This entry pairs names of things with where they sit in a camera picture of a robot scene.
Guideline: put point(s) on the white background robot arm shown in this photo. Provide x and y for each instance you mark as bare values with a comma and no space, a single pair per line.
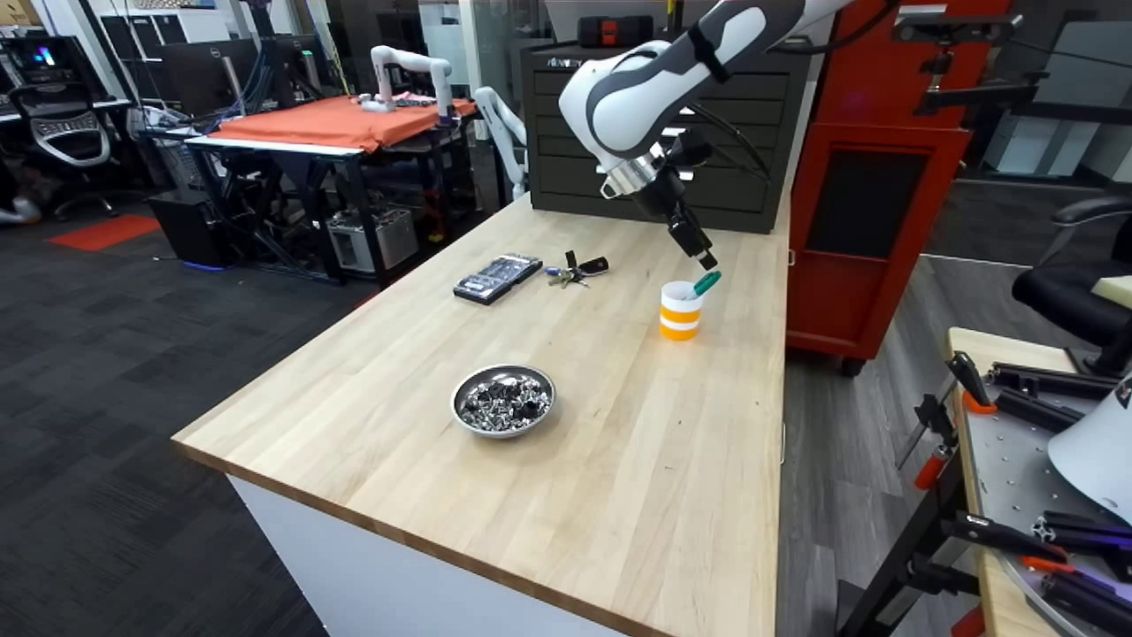
386,60

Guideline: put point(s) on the black digital clock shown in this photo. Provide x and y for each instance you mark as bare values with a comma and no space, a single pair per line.
607,33

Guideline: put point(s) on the black calculator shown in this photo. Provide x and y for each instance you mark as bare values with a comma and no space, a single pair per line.
497,277

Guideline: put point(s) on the red tool cabinet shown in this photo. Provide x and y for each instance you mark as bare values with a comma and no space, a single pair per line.
881,151

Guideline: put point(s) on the side wooden workbench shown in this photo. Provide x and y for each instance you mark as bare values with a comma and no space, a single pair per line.
1010,478

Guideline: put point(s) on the black chair at right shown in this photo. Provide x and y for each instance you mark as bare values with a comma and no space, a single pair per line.
1068,288

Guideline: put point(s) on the orange and white mug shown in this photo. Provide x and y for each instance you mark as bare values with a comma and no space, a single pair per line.
682,310

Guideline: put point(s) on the black and orange clamp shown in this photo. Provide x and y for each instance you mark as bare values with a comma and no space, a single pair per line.
1027,393

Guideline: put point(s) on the bunch of keys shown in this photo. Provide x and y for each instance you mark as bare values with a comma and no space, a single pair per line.
576,271

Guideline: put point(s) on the metal bowl with small parts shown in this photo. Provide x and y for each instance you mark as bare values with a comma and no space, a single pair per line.
503,400

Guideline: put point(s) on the table with orange cloth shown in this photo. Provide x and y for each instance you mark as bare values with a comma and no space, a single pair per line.
334,130

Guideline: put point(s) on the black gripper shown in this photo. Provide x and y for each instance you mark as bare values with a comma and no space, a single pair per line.
664,199

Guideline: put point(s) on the black tool drawer cabinet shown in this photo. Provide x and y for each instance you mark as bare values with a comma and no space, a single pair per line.
746,124

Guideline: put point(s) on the green and grey marker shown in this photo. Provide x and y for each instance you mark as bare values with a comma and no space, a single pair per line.
707,284

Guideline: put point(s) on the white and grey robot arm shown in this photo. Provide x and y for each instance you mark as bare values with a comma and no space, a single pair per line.
621,103

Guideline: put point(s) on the white robot arm by table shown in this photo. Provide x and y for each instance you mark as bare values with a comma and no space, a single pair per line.
507,135

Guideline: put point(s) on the white lamp shade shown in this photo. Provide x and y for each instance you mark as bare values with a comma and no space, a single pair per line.
1096,455

